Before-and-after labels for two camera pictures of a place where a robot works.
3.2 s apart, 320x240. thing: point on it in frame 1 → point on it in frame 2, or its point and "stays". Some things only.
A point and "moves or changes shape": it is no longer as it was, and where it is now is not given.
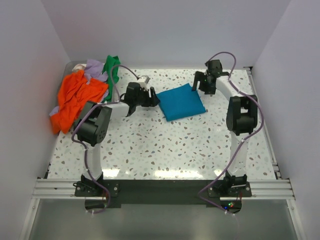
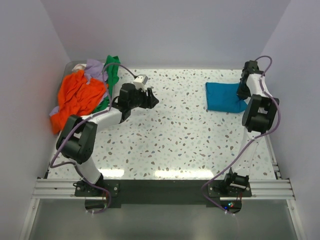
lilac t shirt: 94,70 stays
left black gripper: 152,101 stays
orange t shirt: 75,92 stays
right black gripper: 199,76 → 241,94
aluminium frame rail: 261,189 stays
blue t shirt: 180,103 moves or changes shape
